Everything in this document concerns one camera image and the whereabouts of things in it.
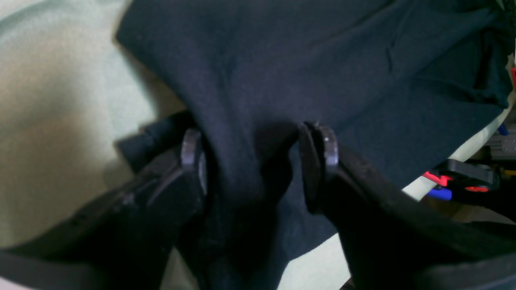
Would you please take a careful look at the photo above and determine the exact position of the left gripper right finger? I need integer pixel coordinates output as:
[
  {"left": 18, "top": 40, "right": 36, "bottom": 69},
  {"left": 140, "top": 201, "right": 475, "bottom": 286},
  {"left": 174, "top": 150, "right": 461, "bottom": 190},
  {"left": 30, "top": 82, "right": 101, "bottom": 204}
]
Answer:
[{"left": 299, "top": 122, "right": 515, "bottom": 290}]

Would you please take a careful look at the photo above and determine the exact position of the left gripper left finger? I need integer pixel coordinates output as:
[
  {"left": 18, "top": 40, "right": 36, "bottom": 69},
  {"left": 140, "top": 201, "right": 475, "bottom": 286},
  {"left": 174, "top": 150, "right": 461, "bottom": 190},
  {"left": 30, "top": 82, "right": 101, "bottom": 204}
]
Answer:
[{"left": 1, "top": 128, "right": 207, "bottom": 290}]

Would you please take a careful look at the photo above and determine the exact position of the light green table cloth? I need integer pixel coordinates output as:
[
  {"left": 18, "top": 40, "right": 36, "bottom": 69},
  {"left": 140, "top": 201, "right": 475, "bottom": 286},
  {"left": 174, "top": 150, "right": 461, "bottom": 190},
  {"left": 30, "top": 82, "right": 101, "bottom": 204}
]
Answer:
[{"left": 0, "top": 0, "right": 516, "bottom": 290}]

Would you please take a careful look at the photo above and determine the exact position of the black T-shirt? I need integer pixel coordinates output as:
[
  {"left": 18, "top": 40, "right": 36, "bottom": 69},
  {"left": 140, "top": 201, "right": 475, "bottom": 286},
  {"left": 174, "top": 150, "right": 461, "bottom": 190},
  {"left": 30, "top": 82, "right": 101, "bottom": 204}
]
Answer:
[{"left": 117, "top": 0, "right": 514, "bottom": 290}]

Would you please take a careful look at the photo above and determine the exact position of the blue orange bar clamp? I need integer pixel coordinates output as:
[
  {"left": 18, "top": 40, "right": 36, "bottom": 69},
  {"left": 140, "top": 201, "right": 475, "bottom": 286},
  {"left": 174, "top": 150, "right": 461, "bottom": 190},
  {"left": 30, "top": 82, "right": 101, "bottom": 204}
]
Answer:
[{"left": 423, "top": 159, "right": 516, "bottom": 222}]

